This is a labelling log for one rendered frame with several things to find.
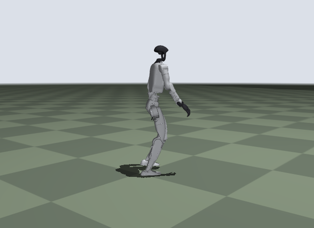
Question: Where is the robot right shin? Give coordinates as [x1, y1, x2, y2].
[146, 139, 164, 172]

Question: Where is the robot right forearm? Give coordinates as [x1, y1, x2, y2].
[169, 83, 182, 105]

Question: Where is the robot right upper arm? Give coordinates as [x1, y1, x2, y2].
[158, 64, 170, 90]

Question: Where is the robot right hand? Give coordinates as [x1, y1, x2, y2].
[177, 101, 190, 117]

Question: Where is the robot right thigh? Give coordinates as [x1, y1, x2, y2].
[149, 105, 165, 145]

